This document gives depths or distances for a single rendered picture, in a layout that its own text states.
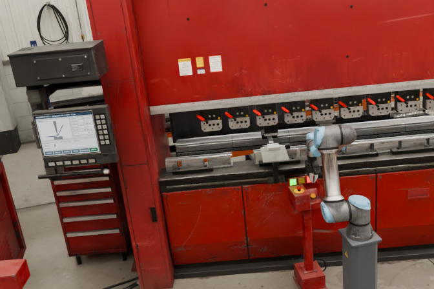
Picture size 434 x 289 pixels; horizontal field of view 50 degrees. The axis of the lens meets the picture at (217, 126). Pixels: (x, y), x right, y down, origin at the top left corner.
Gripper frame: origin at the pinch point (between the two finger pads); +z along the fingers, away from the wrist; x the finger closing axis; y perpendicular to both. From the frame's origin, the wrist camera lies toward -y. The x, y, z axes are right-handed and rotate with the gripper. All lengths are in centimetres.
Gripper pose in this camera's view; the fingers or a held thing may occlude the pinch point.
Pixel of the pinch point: (313, 182)
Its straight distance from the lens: 329.9
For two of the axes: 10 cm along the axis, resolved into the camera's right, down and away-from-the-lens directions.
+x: -9.8, 1.5, -1.2
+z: 0.9, 9.1, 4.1
